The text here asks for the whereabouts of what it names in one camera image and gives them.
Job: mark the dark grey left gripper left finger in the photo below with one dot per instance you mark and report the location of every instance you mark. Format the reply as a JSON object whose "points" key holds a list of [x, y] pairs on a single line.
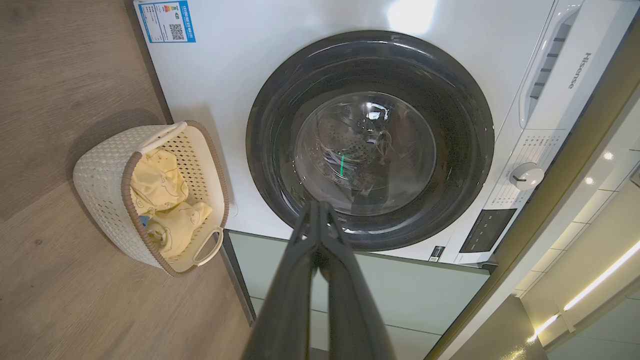
{"points": [[290, 300]]}

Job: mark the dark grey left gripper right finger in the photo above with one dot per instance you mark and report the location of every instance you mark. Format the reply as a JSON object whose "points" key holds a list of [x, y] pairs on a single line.
{"points": [[350, 310]]}

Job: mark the pale yellow printed garment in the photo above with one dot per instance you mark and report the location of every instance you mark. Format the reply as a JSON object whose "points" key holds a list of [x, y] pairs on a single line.
{"points": [[182, 225]]}

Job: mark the washing machine door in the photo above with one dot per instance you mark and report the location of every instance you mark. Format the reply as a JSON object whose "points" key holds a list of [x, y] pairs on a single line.
{"points": [[370, 145]]}

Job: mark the pale yellow garment blue collar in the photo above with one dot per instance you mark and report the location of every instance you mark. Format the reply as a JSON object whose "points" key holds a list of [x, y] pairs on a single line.
{"points": [[157, 182]]}

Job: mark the white front-load washing machine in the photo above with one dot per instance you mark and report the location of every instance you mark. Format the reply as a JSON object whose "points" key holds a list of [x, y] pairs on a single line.
{"points": [[240, 100]]}

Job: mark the black display panel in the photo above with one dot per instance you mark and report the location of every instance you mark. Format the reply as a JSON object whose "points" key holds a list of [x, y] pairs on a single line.
{"points": [[487, 231]]}

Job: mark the cream perforated laundry basket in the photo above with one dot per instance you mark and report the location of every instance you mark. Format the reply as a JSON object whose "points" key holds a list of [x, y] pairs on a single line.
{"points": [[100, 190]]}

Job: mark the silver control knob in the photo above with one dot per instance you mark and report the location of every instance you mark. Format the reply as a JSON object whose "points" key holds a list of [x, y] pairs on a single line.
{"points": [[527, 176]]}

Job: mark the LED light strip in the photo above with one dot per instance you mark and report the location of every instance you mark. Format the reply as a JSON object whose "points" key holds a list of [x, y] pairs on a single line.
{"points": [[595, 282]]}

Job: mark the blue energy label sticker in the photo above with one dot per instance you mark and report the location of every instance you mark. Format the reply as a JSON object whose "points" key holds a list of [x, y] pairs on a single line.
{"points": [[165, 20]]}

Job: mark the white detergent drawer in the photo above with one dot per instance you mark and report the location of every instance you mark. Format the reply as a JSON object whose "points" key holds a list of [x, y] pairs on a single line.
{"points": [[590, 65]]}

